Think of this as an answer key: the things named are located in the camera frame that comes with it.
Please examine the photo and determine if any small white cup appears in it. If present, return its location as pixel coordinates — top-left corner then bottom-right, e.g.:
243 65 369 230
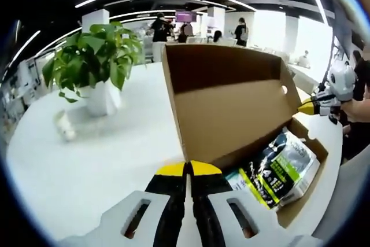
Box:
53 110 76 141

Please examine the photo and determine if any green black packet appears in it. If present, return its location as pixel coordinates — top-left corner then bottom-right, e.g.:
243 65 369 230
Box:
238 132 321 210

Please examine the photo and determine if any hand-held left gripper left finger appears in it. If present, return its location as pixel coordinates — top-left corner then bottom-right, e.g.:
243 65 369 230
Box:
57 160 188 247

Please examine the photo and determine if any purple wall screen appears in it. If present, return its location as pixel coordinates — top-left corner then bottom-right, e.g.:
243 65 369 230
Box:
175 11 198 24

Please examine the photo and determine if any straight ceiling light strip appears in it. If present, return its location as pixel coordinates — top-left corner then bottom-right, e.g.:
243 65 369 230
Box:
297 0 332 44

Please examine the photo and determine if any white mesh office chair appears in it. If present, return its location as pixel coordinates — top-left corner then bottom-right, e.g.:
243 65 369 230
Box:
313 142 370 244

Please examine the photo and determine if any brown cardboard shoe box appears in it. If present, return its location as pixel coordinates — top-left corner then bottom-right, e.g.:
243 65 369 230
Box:
161 43 330 229

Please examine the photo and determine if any black tripod stand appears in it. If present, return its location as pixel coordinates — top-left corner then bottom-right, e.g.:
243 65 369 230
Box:
317 35 341 93

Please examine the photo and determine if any green potted plant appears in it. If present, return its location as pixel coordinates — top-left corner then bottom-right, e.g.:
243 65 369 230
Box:
42 21 145 116

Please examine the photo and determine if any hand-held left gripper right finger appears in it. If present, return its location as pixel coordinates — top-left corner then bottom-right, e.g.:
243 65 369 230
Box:
187 159 322 247

